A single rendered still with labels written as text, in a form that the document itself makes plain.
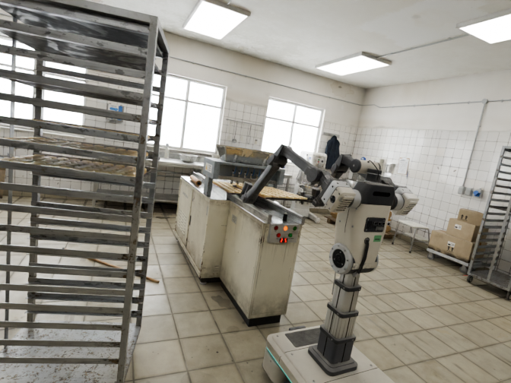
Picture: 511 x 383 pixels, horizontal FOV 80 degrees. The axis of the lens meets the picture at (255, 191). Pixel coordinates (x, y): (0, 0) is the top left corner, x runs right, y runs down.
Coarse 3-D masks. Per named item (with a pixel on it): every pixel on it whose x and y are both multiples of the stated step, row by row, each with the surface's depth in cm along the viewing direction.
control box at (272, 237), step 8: (272, 224) 216; (280, 224) 218; (288, 224) 222; (296, 224) 225; (272, 232) 217; (280, 232) 220; (288, 232) 223; (296, 232) 226; (272, 240) 218; (280, 240) 221; (288, 240) 224; (296, 240) 227
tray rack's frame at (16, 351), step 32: (64, 0) 115; (160, 32) 132; (32, 224) 169; (32, 256) 172; (32, 320) 179; (0, 352) 154; (32, 352) 157; (64, 352) 161; (96, 352) 164; (128, 352) 167
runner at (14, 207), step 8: (0, 208) 127; (8, 208) 127; (16, 208) 128; (24, 208) 128; (32, 208) 129; (40, 208) 130; (48, 208) 130; (64, 216) 132; (72, 216) 132; (80, 216) 133; (88, 216) 133; (96, 216) 134; (104, 216) 135; (112, 216) 135; (120, 216) 136; (128, 216) 136
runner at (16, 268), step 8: (0, 264) 131; (8, 264) 131; (32, 272) 134; (40, 272) 134; (48, 272) 135; (56, 272) 135; (64, 272) 136; (72, 272) 137; (80, 272) 137; (88, 272) 138; (96, 272) 138; (104, 272) 139; (112, 272) 140; (120, 272) 140
